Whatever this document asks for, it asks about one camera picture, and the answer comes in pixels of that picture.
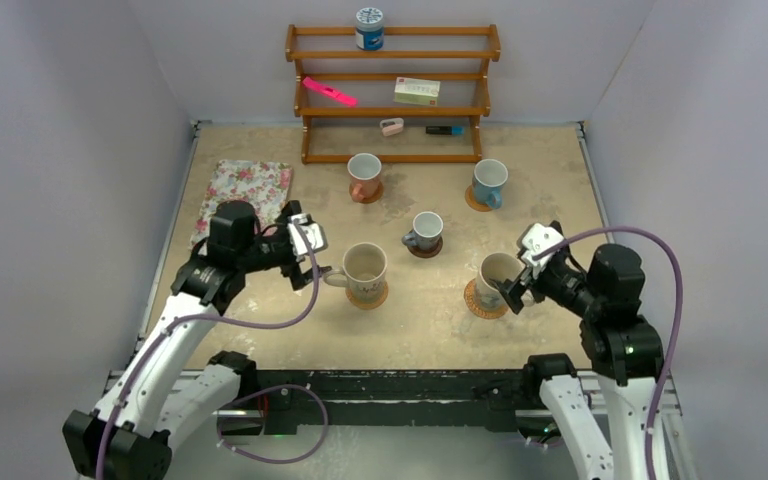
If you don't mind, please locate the beige floral mug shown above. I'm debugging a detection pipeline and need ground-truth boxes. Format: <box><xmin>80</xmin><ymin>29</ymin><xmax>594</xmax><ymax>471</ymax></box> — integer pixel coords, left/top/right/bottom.
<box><xmin>323</xmin><ymin>242</ymin><xmax>388</xmax><ymax>302</ymax></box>

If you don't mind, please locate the small grey mug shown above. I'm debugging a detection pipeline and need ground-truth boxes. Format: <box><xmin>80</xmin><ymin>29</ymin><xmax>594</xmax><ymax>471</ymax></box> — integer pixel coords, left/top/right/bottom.
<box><xmin>401</xmin><ymin>211</ymin><xmax>444</xmax><ymax>252</ymax></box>

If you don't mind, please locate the blue mug white inside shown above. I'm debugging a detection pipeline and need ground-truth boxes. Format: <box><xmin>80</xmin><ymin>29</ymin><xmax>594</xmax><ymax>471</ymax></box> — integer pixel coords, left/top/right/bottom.
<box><xmin>471</xmin><ymin>159</ymin><xmax>509</xmax><ymax>210</ymax></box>

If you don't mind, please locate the brown orange mug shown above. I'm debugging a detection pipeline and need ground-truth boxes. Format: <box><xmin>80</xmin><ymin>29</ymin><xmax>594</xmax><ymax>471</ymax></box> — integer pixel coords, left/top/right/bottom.
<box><xmin>347</xmin><ymin>153</ymin><xmax>382</xmax><ymax>203</ymax></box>

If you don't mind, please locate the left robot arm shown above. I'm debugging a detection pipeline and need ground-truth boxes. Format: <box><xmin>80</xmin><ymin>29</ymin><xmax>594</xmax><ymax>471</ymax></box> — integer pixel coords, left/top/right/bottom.
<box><xmin>62</xmin><ymin>200</ymin><xmax>328</xmax><ymax>479</ymax></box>

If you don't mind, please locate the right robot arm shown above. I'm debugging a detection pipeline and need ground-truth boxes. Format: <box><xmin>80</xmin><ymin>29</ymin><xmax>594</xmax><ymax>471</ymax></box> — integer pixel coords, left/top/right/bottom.
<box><xmin>501</xmin><ymin>240</ymin><xmax>669</xmax><ymax>479</ymax></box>

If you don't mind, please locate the woven rattan coaster right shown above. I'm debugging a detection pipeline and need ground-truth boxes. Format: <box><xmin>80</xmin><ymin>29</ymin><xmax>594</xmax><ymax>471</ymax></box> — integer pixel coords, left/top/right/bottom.
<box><xmin>463</xmin><ymin>279</ymin><xmax>509</xmax><ymax>320</ymax></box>

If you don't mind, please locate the woven rattan coaster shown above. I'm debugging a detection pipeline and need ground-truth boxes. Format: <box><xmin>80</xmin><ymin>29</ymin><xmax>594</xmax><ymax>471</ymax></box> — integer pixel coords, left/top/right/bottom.
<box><xmin>345</xmin><ymin>283</ymin><xmax>389</xmax><ymax>310</ymax></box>
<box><xmin>463</xmin><ymin>279</ymin><xmax>509</xmax><ymax>320</ymax></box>

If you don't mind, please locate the woven rattan coaster left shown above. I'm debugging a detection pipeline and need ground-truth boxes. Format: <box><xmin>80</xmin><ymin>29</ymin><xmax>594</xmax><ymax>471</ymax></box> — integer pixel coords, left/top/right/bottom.
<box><xmin>345</xmin><ymin>283</ymin><xmax>389</xmax><ymax>310</ymax></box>

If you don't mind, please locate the light wooden coaster right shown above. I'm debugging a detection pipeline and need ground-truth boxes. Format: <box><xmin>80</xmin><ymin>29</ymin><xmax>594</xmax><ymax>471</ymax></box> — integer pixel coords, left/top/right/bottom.
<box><xmin>464</xmin><ymin>186</ymin><xmax>493</xmax><ymax>212</ymax></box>

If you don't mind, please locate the light wooden coaster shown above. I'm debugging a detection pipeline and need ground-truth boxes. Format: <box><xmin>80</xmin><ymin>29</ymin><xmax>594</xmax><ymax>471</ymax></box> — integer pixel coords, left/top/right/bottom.
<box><xmin>348</xmin><ymin>180</ymin><xmax>384</xmax><ymax>204</ymax></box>
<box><xmin>464</xmin><ymin>186</ymin><xmax>493</xmax><ymax>212</ymax></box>

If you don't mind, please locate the dark brown wooden coaster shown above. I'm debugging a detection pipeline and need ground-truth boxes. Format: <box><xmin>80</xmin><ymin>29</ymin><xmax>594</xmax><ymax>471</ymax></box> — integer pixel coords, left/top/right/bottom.
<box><xmin>407</xmin><ymin>238</ymin><xmax>444</xmax><ymax>259</ymax></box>

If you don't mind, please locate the light wooden coaster left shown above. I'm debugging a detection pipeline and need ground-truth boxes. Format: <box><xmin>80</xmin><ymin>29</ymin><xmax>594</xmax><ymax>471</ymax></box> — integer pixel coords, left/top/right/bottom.
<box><xmin>348</xmin><ymin>180</ymin><xmax>384</xmax><ymax>204</ymax></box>

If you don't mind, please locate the floral serving tray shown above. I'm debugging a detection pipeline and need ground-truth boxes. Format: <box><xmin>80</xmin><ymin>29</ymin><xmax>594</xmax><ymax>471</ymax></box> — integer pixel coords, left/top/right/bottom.
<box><xmin>189</xmin><ymin>159</ymin><xmax>293</xmax><ymax>246</ymax></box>

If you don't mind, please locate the pink tape dispenser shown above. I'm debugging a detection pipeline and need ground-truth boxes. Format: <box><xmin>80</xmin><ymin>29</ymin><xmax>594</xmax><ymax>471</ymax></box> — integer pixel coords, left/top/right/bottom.
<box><xmin>379</xmin><ymin>117</ymin><xmax>404</xmax><ymax>137</ymax></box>

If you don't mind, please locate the pink marker pen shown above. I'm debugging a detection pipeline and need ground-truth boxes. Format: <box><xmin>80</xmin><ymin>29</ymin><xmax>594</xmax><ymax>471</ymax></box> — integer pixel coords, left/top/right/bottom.
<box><xmin>302</xmin><ymin>77</ymin><xmax>358</xmax><ymax>108</ymax></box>

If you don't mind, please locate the black blue marker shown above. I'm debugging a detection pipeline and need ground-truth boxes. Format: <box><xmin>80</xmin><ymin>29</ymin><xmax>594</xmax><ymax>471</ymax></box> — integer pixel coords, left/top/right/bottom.
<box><xmin>425</xmin><ymin>125</ymin><xmax>464</xmax><ymax>136</ymax></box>

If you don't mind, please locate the green white small box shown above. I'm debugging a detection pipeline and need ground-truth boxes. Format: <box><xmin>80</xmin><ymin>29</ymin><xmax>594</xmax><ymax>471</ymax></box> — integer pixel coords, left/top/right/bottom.
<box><xmin>393</xmin><ymin>77</ymin><xmax>441</xmax><ymax>107</ymax></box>

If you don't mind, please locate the wooden three-tier shelf rack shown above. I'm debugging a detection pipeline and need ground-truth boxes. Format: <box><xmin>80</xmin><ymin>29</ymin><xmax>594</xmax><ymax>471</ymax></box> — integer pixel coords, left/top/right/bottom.
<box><xmin>284</xmin><ymin>24</ymin><xmax>501</xmax><ymax>164</ymax></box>

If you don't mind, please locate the blue-lidded white jar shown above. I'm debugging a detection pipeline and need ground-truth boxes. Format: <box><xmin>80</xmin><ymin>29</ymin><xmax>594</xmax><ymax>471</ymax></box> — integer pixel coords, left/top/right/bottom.
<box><xmin>355</xmin><ymin>7</ymin><xmax>384</xmax><ymax>51</ymax></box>

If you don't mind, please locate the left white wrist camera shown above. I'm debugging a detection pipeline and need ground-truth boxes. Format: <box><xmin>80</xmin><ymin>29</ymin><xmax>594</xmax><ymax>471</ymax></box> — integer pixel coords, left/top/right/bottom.
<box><xmin>287</xmin><ymin>213</ymin><xmax>328</xmax><ymax>259</ymax></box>

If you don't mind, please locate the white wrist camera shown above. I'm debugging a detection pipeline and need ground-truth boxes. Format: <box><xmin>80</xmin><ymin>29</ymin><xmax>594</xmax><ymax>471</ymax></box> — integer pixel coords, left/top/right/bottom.
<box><xmin>517</xmin><ymin>222</ymin><xmax>564</xmax><ymax>281</ymax></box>
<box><xmin>287</xmin><ymin>213</ymin><xmax>328</xmax><ymax>259</ymax></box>

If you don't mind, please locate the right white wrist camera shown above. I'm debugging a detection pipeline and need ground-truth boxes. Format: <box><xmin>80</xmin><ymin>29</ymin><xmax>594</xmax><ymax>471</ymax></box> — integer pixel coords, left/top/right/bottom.
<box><xmin>517</xmin><ymin>222</ymin><xmax>564</xmax><ymax>281</ymax></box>

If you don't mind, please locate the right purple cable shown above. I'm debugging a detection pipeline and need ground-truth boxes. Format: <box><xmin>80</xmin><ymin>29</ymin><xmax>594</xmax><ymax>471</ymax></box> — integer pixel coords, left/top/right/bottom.
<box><xmin>530</xmin><ymin>226</ymin><xmax>685</xmax><ymax>480</ymax></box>

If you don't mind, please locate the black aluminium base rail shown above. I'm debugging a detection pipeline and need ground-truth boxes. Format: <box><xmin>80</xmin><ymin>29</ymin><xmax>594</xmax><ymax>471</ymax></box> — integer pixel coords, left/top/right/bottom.
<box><xmin>97</xmin><ymin>368</ymin><xmax>683</xmax><ymax>439</ymax></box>

